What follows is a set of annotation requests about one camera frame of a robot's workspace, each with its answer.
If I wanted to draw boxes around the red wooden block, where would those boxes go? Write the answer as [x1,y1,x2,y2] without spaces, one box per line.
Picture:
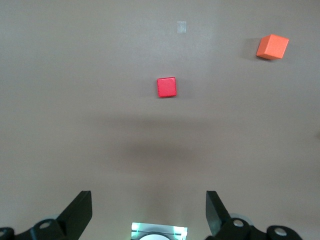
[156,76,177,98]

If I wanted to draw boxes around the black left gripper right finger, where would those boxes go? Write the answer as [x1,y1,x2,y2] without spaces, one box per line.
[205,190,305,240]

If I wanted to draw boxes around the orange wooden block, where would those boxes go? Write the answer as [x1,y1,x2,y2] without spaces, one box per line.
[255,34,290,61]

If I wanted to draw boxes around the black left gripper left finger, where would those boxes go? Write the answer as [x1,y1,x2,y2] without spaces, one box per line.
[0,190,93,240]

